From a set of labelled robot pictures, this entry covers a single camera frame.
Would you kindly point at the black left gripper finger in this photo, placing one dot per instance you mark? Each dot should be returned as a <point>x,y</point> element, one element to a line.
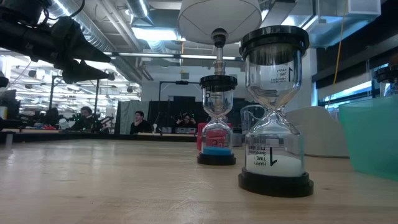
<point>84,51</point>
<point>81,74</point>

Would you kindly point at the red block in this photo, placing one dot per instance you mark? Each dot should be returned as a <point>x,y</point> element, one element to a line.
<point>199,130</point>

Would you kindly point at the light blue sand hourglass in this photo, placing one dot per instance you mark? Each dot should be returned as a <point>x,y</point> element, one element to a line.
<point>216,151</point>

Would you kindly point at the white sand hourglass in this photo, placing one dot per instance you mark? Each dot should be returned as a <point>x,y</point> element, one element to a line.
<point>273,165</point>

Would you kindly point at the person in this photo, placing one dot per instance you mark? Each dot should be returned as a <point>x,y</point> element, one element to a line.
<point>52,118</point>
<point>186,121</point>
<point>84,115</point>
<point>140,124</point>

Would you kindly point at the gray curtain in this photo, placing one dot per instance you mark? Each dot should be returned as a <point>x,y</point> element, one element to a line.
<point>124,115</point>

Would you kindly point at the long ceiling light bar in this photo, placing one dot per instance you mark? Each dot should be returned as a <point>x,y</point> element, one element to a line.
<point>161,55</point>

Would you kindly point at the black partition screen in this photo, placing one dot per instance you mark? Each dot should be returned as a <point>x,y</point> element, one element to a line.
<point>168,109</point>

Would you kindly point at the light gray plastic bin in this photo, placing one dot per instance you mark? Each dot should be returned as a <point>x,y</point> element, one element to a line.
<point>326,137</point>

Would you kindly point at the white roller blind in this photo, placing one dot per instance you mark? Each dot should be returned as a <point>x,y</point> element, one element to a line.
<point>342,90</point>

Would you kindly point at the white ceiling air unit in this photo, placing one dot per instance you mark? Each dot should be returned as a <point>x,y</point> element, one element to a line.
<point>357,9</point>

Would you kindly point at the teal translucent plastic bin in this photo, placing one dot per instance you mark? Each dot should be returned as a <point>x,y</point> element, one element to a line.
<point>373,140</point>

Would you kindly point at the black aluminium table frame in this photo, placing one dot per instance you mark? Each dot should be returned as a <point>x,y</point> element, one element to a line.
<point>46,137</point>

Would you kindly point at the black metal stand frame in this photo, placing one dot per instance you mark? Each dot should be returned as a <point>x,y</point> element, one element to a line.
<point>182,82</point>

